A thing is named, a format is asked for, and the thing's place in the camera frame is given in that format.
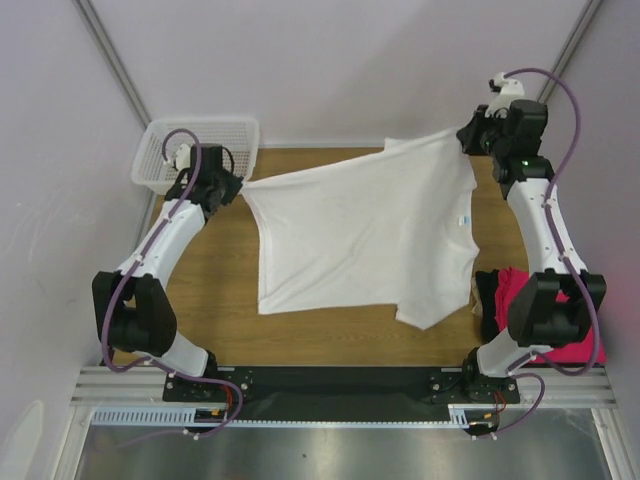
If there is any white t shirt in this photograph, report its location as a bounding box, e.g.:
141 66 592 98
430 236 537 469
242 129 479 330

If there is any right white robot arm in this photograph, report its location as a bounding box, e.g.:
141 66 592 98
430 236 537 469
456 99 606 402

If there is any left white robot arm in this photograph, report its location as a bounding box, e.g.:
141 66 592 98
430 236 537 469
92 144 243 400

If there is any white plastic basket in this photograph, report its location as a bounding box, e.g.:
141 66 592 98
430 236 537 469
130 117 261 196

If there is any folded black t shirt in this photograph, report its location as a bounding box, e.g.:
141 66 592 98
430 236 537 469
473 269 500 343

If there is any folded pink t shirt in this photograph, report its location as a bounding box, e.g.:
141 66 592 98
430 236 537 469
494 268 593 364

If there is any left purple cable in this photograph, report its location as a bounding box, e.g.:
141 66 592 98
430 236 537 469
92 128 245 451

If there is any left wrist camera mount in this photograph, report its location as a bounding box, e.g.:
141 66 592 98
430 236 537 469
164 143 191 172

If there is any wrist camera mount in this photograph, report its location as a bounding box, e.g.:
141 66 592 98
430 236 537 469
164 143 191 172
485 72 525 117

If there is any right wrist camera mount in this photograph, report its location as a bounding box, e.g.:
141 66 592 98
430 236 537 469
485 72 525 117

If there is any right corner aluminium post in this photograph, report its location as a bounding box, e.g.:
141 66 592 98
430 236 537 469
551 0 607 78

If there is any corner aluminium post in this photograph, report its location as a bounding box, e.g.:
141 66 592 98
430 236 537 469
551 0 607 78
72 0 152 129

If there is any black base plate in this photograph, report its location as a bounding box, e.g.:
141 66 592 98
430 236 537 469
164 364 521 424

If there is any left corner aluminium post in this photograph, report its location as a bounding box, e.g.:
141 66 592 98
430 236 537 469
72 0 152 129

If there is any aluminium frame rail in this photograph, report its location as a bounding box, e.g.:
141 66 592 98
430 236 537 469
72 367 619 439

